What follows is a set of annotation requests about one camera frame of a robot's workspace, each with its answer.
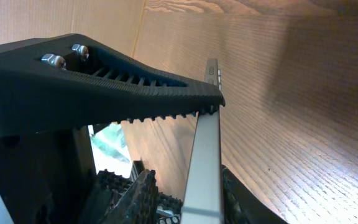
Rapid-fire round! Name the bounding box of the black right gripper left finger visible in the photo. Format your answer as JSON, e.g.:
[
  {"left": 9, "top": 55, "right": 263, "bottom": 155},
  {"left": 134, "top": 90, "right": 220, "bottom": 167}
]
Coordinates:
[{"left": 82, "top": 169, "right": 182, "bottom": 224}]

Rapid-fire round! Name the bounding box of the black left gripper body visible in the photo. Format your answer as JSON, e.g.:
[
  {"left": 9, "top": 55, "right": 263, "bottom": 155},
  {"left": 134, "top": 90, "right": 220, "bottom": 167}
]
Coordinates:
[{"left": 0, "top": 127, "right": 98, "bottom": 223}]

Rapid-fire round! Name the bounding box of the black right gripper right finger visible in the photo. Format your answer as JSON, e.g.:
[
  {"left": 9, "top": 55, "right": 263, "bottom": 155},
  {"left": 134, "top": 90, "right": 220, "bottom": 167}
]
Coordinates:
[{"left": 221, "top": 165, "right": 287, "bottom": 224}]

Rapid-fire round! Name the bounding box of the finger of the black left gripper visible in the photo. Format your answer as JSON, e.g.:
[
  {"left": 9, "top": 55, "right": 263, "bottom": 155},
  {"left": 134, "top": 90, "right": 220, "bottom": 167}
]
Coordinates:
[{"left": 0, "top": 34, "right": 225, "bottom": 136}]

